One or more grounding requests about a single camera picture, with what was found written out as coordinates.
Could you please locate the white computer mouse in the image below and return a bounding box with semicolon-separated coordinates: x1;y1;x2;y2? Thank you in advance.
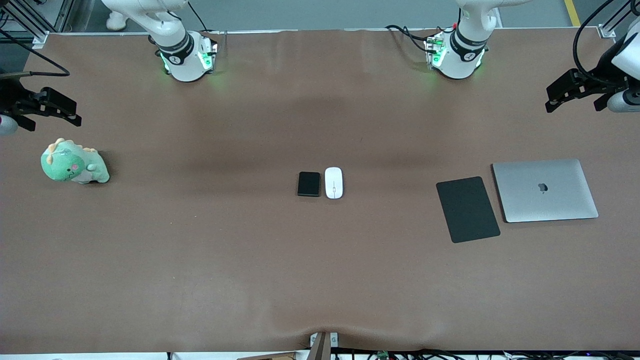
324;167;344;200

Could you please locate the black phone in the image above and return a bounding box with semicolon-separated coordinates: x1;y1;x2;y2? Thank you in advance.
297;171;321;198

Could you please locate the black mouse pad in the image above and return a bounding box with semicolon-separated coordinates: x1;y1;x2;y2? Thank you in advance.
436;176;501;244

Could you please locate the green dinosaur plush toy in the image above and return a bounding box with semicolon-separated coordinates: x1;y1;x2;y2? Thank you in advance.
40;138;111;185

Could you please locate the silver laptop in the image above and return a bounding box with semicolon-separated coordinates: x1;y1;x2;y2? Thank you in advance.
491;159;600;224

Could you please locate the brown table cover mat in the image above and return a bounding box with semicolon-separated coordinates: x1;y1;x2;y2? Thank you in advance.
0;27;640;355

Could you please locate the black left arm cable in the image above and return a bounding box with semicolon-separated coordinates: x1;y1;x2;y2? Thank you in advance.
572;0;633;88

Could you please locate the aluminium frame with bracket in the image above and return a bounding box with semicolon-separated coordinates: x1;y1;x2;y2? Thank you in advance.
597;0;640;40
0;0;76;49

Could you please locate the thin black base cable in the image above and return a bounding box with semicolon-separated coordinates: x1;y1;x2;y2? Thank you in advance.
186;0;210;35

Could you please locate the black base cable bundle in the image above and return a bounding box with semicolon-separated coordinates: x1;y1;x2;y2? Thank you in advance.
385;24;441;53

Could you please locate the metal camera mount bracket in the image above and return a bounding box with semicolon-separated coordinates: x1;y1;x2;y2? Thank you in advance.
309;331;339;360

